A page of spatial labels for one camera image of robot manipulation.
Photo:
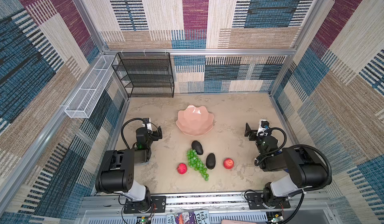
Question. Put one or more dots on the dark avocado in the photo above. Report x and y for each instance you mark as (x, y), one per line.
(197, 146)
(211, 161)

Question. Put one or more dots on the book with purple cover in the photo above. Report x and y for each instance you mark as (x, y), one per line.
(191, 217)

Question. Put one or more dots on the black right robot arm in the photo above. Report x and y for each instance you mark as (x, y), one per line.
(308, 169)

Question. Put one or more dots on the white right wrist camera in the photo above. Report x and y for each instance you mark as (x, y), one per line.
(264, 125)

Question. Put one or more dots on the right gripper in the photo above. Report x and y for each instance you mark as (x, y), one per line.
(253, 133)

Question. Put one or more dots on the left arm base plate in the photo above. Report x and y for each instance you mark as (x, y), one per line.
(156, 204)

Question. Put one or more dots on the white mesh wall basket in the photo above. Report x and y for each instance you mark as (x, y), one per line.
(87, 96)

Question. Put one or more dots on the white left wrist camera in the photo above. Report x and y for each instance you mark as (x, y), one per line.
(148, 123)

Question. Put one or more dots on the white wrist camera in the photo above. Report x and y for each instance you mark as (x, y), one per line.
(148, 123)
(264, 125)

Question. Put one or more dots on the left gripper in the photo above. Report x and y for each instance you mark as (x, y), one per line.
(153, 134)

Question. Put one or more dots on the red apple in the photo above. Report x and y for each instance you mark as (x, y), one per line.
(228, 163)
(182, 168)

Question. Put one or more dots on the pink scalloped fruit bowl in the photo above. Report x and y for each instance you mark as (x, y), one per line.
(195, 121)

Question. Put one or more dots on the green fake grape bunch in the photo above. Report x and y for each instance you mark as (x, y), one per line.
(197, 164)

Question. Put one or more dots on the black wire shelf rack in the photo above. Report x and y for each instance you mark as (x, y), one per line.
(145, 75)

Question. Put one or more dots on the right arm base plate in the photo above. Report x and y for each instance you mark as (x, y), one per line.
(257, 201)

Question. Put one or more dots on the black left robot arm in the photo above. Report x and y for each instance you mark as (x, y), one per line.
(116, 174)

